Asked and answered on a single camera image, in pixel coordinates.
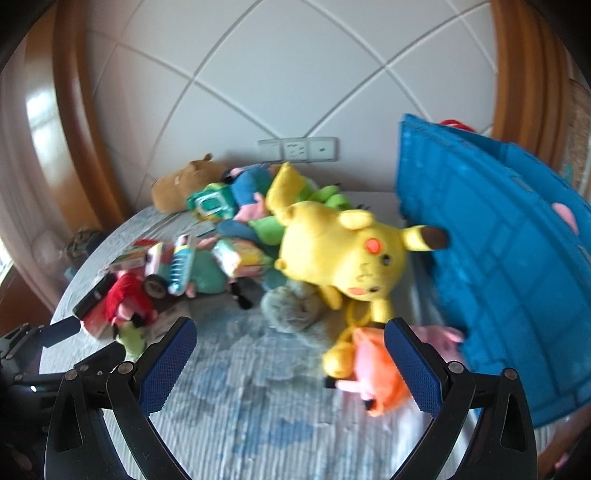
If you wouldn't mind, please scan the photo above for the brown capybara plush toy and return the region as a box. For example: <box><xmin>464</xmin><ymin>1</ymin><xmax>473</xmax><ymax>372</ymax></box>
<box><xmin>151</xmin><ymin>153</ymin><xmax>226</xmax><ymax>214</ymax></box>

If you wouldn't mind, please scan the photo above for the blue plush toy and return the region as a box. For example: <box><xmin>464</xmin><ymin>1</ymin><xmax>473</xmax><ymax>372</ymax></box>
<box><xmin>217</xmin><ymin>164</ymin><xmax>274</xmax><ymax>236</ymax></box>

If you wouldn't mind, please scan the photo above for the pig plush red dress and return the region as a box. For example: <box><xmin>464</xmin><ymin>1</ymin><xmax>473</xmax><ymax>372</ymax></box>
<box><xmin>105</xmin><ymin>272</ymin><xmax>158</xmax><ymax>330</ymax></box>

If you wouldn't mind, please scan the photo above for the blue plastic crate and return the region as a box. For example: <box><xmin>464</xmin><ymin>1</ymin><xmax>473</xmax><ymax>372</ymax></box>
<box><xmin>397</xmin><ymin>114</ymin><xmax>590</xmax><ymax>428</ymax></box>

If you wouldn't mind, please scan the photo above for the green monster plush toy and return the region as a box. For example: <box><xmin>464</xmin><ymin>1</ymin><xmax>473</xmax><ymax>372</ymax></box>
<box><xmin>115</xmin><ymin>321</ymin><xmax>147</xmax><ymax>360</ymax></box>

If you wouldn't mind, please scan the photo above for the black tape roll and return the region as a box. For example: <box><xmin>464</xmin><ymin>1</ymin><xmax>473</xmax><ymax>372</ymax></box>
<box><xmin>142</xmin><ymin>274</ymin><xmax>169</xmax><ymax>300</ymax></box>

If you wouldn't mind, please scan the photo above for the black cylinder bottle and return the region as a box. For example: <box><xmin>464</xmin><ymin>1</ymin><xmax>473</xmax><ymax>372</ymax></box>
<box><xmin>73</xmin><ymin>272</ymin><xmax>117</xmax><ymax>320</ymax></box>

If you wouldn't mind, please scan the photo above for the yellow Pikachu plush toy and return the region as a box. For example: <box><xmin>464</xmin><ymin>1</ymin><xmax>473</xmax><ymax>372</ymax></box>
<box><xmin>264</xmin><ymin>162</ymin><xmax>450</xmax><ymax>379</ymax></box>

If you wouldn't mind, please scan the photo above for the white wall socket panel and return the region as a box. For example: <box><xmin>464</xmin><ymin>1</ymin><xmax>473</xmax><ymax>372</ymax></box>
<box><xmin>257</xmin><ymin>137</ymin><xmax>339</xmax><ymax>163</ymax></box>

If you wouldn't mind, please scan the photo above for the teal dinosaur plush toy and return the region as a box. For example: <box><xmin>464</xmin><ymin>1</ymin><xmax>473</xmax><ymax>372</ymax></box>
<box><xmin>185</xmin><ymin>237</ymin><xmax>252</xmax><ymax>310</ymax></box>

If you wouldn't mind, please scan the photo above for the grey furry pompom keychain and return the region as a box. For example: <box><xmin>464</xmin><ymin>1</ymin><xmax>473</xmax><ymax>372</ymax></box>
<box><xmin>260</xmin><ymin>280</ymin><xmax>327</xmax><ymax>333</ymax></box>

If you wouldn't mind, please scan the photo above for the red white box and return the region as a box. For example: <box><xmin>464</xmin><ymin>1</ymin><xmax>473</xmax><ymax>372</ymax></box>
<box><xmin>81</xmin><ymin>299</ymin><xmax>113</xmax><ymax>340</ymax></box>

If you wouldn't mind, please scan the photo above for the pink pig plush orange dress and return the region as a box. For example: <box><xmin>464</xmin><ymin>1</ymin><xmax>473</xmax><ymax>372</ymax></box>
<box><xmin>324</xmin><ymin>324</ymin><xmax>467</xmax><ymax>418</ymax></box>

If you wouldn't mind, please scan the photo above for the green frog plush toy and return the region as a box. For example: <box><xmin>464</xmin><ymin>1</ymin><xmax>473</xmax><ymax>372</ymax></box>
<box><xmin>247</xmin><ymin>184</ymin><xmax>357</xmax><ymax>245</ymax></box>

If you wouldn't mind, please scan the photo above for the green wet wipes pack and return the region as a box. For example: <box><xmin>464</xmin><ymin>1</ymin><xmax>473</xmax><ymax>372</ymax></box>
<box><xmin>186</xmin><ymin>183</ymin><xmax>238</xmax><ymax>222</ymax></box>

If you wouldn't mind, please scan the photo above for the blue white comb toy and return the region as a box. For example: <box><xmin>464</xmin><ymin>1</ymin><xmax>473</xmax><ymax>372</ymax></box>
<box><xmin>168</xmin><ymin>234</ymin><xmax>195</xmax><ymax>296</ymax></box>

